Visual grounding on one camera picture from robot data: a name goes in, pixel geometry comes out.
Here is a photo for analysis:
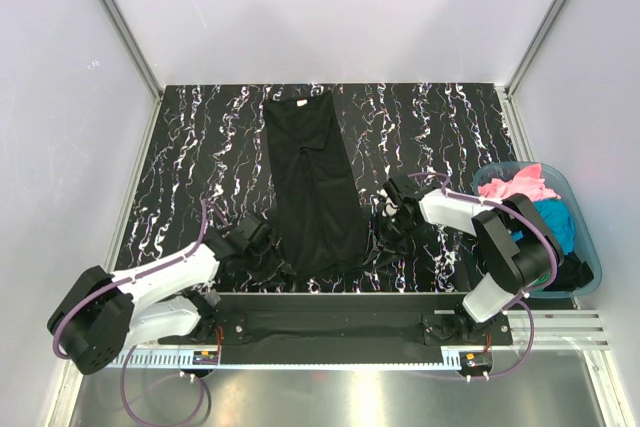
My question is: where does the aluminium rail profile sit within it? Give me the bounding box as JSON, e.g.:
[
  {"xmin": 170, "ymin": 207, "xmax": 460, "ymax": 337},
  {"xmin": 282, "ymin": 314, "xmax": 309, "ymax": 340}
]
[{"xmin": 533, "ymin": 310, "xmax": 609, "ymax": 350}]

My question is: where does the white slotted cable duct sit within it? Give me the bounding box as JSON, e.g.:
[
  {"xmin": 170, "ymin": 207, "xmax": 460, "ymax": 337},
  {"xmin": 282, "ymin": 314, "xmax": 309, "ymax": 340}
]
[{"xmin": 107, "ymin": 348, "xmax": 462, "ymax": 371}]

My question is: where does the left aluminium frame post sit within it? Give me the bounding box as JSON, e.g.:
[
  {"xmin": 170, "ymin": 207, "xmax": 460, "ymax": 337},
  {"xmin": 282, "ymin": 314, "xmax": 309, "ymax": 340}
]
[{"xmin": 69, "ymin": 0, "xmax": 164, "ymax": 103}]

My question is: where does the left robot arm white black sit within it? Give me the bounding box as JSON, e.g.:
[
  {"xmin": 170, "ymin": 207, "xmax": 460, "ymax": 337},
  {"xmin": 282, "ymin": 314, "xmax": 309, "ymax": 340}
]
[{"xmin": 47, "ymin": 216, "xmax": 295, "ymax": 375}]

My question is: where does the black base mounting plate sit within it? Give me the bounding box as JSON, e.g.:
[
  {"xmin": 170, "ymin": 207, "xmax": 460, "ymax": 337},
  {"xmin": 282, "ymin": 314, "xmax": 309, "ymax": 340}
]
[{"xmin": 149, "ymin": 291, "xmax": 511, "ymax": 366}]

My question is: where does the blue t shirt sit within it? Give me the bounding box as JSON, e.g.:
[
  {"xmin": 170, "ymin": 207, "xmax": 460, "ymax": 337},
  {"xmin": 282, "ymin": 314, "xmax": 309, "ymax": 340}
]
[{"xmin": 533, "ymin": 199, "xmax": 576, "ymax": 256}]

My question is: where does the black t shirt in basket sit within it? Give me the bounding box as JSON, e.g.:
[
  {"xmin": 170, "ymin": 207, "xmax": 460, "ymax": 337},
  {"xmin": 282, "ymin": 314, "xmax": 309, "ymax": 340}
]
[{"xmin": 544, "ymin": 252, "xmax": 594, "ymax": 292}]

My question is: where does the right aluminium frame post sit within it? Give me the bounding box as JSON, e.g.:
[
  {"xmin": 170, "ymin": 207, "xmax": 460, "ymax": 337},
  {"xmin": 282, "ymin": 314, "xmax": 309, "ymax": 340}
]
[{"xmin": 504, "ymin": 0, "xmax": 601, "ymax": 101}]

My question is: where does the aluminium frame post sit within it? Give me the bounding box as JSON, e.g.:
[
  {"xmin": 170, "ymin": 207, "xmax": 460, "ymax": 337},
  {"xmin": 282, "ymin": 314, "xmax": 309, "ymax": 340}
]
[
  {"xmin": 504, "ymin": 0, "xmax": 601, "ymax": 101},
  {"xmin": 69, "ymin": 0, "xmax": 164, "ymax": 103}
]

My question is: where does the green t shirt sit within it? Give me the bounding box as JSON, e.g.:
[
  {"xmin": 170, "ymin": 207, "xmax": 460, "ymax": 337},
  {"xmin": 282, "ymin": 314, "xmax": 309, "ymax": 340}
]
[{"xmin": 533, "ymin": 274, "xmax": 550, "ymax": 286}]

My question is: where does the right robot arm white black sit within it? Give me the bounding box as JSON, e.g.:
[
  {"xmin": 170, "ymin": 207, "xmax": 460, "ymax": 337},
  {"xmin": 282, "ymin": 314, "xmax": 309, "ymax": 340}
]
[{"xmin": 372, "ymin": 174, "xmax": 564, "ymax": 344}]

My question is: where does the teal plastic laundry basket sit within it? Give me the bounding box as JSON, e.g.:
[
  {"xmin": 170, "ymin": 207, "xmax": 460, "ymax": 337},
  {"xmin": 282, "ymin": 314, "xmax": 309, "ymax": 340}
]
[{"xmin": 472, "ymin": 161, "xmax": 602, "ymax": 299}]

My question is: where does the pink t shirt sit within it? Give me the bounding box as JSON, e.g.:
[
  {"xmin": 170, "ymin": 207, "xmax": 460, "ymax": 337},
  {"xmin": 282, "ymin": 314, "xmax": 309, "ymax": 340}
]
[{"xmin": 478, "ymin": 163, "xmax": 561, "ymax": 202}]

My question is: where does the black t shirt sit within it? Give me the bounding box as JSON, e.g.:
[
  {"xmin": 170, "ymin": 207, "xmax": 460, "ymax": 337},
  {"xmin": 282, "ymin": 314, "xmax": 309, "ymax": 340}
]
[
  {"xmin": 544, "ymin": 252, "xmax": 594, "ymax": 292},
  {"xmin": 263, "ymin": 92, "xmax": 369, "ymax": 277}
]

